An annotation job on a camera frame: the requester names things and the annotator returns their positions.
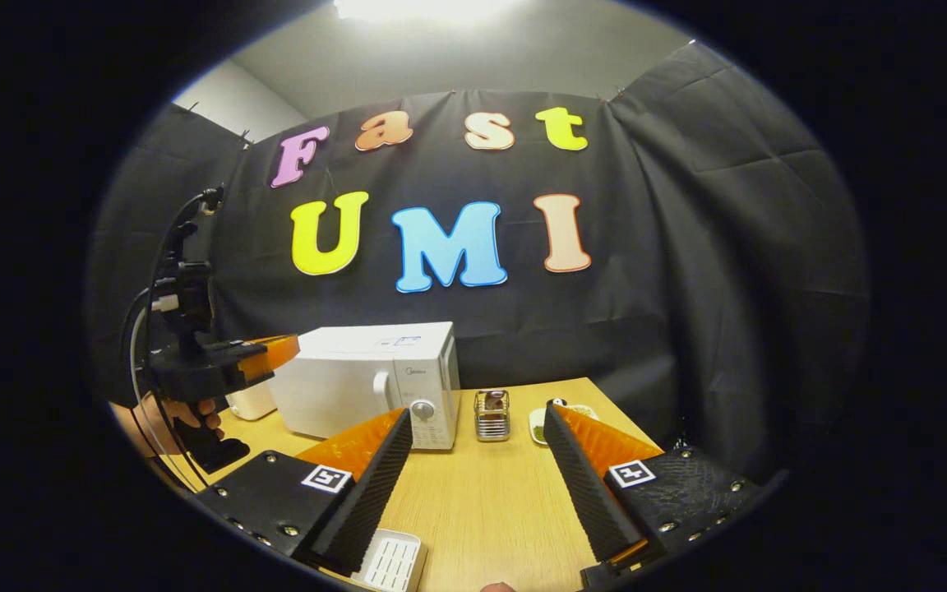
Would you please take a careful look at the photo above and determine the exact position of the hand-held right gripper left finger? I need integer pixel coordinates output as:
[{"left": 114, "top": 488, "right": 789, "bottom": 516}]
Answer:
[{"left": 194, "top": 409, "right": 414, "bottom": 576}]

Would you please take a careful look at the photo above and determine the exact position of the white divided dish of beans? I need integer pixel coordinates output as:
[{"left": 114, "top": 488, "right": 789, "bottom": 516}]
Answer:
[{"left": 529, "top": 400, "right": 599, "bottom": 446}]

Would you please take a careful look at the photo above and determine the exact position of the white ridged tray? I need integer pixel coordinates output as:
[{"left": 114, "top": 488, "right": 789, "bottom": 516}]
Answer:
[{"left": 349, "top": 529, "right": 428, "bottom": 592}]

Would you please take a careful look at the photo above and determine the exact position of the white microwave oven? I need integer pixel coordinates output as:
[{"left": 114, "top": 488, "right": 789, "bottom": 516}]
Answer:
[{"left": 266, "top": 321, "right": 462, "bottom": 451}]

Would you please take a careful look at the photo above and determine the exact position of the white toaster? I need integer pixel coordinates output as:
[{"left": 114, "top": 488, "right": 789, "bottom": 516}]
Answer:
[{"left": 225, "top": 382, "right": 279, "bottom": 422}]

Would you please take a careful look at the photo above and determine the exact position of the black cable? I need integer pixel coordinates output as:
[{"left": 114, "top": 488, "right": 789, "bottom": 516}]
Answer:
[{"left": 118, "top": 187, "right": 224, "bottom": 494}]

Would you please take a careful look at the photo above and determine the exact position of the metal wire basket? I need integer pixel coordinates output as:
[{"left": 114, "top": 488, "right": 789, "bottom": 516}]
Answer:
[{"left": 474, "top": 390, "right": 511, "bottom": 443}]

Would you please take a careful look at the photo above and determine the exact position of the long ceiling light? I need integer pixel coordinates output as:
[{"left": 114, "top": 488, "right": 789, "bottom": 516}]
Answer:
[{"left": 334, "top": 0, "right": 524, "bottom": 24}]

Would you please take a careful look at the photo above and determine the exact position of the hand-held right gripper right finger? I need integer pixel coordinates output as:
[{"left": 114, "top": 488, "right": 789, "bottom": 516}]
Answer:
[{"left": 541, "top": 401, "right": 770, "bottom": 576}]

